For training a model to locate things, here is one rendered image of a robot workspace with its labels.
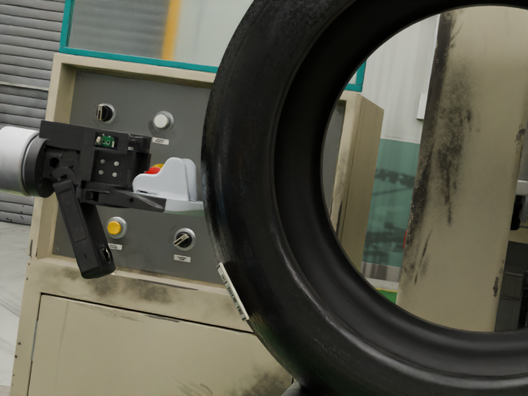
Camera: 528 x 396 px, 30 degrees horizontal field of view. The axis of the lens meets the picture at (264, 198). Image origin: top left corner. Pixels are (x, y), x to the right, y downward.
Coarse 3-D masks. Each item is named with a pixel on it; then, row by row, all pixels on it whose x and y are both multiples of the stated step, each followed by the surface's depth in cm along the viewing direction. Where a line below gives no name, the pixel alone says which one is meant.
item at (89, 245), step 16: (64, 192) 108; (64, 208) 108; (80, 208) 107; (96, 208) 111; (80, 224) 107; (96, 224) 110; (80, 240) 107; (96, 240) 108; (80, 256) 107; (96, 256) 107; (112, 256) 110; (80, 272) 107; (96, 272) 107; (112, 272) 110
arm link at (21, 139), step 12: (0, 132) 109; (12, 132) 109; (24, 132) 109; (36, 132) 110; (0, 144) 108; (12, 144) 108; (24, 144) 108; (0, 156) 108; (12, 156) 107; (24, 156) 108; (0, 168) 108; (12, 168) 107; (0, 180) 108; (12, 180) 108; (12, 192) 110; (24, 192) 109
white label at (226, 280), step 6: (222, 270) 94; (222, 276) 96; (228, 276) 94; (228, 282) 94; (228, 288) 96; (234, 288) 94; (234, 294) 94; (234, 300) 96; (240, 306) 94; (240, 312) 95; (246, 312) 94; (246, 318) 94
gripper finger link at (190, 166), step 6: (186, 162) 108; (192, 162) 108; (186, 168) 108; (192, 168) 108; (192, 174) 108; (192, 180) 108; (192, 186) 108; (150, 192) 109; (156, 192) 110; (192, 192) 108; (192, 198) 108; (198, 198) 108
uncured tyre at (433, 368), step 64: (256, 0) 96; (320, 0) 91; (384, 0) 116; (448, 0) 115; (512, 0) 113; (256, 64) 93; (320, 64) 118; (256, 128) 93; (320, 128) 119; (256, 192) 93; (320, 192) 119; (256, 256) 93; (320, 256) 119; (256, 320) 96; (320, 320) 92; (384, 320) 117; (320, 384) 94; (384, 384) 91; (448, 384) 89; (512, 384) 88
